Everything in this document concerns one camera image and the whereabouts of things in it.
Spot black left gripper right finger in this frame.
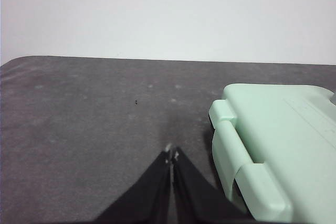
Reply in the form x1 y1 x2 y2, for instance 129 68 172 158
170 146 253 221

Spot mint green breakfast machine base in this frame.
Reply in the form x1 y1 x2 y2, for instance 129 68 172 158
209 126 253 209

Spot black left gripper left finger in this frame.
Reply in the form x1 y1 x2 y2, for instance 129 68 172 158
94 146 173 222

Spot mint green griddle cover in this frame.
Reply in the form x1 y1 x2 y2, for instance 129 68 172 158
208 83 336 224

